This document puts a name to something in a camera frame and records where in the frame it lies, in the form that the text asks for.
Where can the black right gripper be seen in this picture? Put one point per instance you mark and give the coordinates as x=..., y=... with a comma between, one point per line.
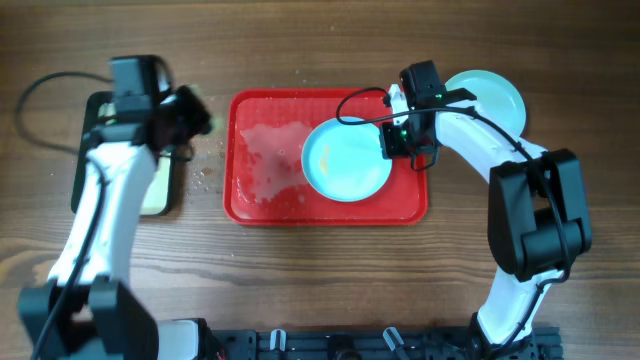
x=393, y=150

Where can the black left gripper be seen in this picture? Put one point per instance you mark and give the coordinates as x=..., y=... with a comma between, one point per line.
x=188, y=115

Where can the light blue plate front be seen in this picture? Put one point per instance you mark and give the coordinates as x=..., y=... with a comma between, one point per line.
x=344, y=163

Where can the light blue plate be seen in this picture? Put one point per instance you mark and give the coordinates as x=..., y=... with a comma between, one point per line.
x=498, y=97
x=344, y=163

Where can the green and yellow sponge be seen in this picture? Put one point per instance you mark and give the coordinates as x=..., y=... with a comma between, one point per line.
x=206, y=107

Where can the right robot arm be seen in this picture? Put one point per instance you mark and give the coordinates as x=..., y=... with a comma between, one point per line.
x=538, y=221

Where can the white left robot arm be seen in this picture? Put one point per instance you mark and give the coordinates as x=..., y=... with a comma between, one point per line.
x=86, y=309

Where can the red plastic tray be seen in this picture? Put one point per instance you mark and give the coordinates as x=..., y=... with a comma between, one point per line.
x=264, y=183

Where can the black water tray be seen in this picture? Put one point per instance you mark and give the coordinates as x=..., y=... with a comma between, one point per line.
x=158, y=197

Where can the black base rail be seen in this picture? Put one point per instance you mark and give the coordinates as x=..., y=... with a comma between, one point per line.
x=350, y=345

